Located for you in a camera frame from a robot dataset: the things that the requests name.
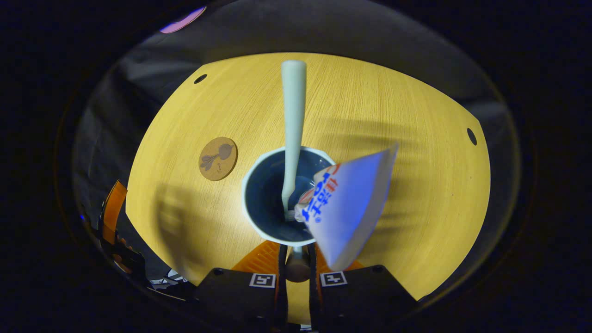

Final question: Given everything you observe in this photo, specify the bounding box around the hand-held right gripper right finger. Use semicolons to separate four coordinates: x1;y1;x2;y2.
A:
309;241;419;332

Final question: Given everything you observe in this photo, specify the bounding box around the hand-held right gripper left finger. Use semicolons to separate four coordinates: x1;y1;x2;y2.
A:
194;240;288;332

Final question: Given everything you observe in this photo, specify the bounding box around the light blue cup wooden handle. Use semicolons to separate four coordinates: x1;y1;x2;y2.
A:
241;146;336;283

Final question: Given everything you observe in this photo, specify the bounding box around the round brown coaster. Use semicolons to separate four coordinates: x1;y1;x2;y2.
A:
198;137;238;181

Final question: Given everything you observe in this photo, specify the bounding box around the pale blue toothbrush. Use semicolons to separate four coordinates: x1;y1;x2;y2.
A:
281;60;308;221

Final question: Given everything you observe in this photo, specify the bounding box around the wooden desktop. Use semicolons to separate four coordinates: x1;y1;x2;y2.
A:
126;52;491;324

